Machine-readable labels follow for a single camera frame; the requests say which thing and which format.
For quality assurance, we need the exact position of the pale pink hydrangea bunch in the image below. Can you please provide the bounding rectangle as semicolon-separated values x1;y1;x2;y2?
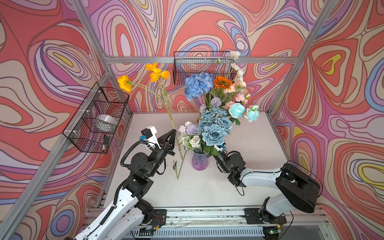
199;104;207;114

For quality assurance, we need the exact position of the black wire basket left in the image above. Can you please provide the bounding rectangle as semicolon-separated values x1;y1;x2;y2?
63;83;129;154

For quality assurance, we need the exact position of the mint green peony stem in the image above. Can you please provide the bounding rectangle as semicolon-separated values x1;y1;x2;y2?
228;103;260;125

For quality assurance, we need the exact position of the purple allium flower stem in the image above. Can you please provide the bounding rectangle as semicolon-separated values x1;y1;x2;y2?
210;97;222;108

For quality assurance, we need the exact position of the lilac white flower bunch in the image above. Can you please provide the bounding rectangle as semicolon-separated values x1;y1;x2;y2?
178;121;202;151

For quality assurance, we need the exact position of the small black device in basket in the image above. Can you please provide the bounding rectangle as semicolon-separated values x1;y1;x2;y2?
102;135;111;153

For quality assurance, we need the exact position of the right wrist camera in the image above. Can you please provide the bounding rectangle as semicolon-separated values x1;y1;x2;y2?
218;145;226;151

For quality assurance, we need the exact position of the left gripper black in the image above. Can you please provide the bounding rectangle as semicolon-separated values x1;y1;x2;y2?
144;130;175;180

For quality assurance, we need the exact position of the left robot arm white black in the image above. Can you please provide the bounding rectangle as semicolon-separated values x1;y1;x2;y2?
74;126;177;240

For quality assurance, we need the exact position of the black wire basket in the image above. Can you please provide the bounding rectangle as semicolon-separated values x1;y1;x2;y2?
63;83;129;154
173;51;237;85

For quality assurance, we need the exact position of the cream pink rose stem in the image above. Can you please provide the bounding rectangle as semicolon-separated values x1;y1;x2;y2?
224;80;247;94

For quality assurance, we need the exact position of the yellow poppy flower stem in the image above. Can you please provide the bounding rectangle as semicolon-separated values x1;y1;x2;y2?
116;62;185;161

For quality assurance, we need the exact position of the black wire basket back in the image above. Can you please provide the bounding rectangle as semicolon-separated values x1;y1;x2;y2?
173;51;237;85

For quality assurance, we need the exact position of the blue hydrangea stem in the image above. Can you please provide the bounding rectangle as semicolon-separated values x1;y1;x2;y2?
185;73;214;102

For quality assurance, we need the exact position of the small cream rose stem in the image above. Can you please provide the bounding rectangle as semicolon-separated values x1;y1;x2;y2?
173;150;187;180

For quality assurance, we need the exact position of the orange artificial daisy flower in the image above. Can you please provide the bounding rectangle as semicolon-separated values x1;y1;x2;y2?
210;76;235;102

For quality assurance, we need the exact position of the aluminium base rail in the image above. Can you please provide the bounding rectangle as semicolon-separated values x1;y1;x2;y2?
106;206;336;240

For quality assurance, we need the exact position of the purple glass vase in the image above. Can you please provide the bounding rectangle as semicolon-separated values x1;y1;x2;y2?
192;151;209;171

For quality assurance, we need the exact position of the white poppy flower stem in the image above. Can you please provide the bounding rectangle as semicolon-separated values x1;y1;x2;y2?
217;50;245;81

